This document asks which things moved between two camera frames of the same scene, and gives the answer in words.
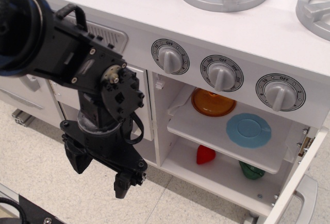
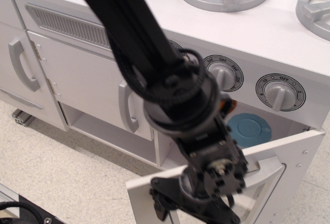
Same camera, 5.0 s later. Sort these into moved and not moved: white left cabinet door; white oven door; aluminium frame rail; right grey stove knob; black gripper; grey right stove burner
Moved: white oven door; black gripper
Not moved: grey right stove burner; aluminium frame rail; white left cabinet door; right grey stove knob
